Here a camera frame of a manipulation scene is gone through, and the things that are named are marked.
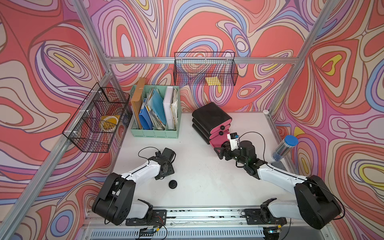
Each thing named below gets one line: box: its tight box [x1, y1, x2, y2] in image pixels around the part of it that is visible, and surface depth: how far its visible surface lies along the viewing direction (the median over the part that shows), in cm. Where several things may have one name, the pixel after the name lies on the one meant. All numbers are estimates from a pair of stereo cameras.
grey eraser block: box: [271, 161, 287, 172], surface depth 91 cm
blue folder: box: [139, 105, 154, 130], surface depth 95 cm
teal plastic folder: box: [148, 88, 167, 125], surface depth 95 cm
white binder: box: [163, 86, 178, 130], surface depth 97 cm
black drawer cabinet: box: [192, 102, 233, 149], surface depth 99 cm
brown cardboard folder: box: [131, 77, 146, 130], surface depth 88 cm
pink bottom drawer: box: [209, 133, 230, 149], surface depth 101 cm
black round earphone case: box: [168, 179, 178, 189], surface depth 85 cm
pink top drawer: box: [210, 119, 232, 135], surface depth 93 cm
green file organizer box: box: [130, 85, 181, 139], surface depth 98 cm
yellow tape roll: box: [99, 115, 121, 132], surface depth 80 cm
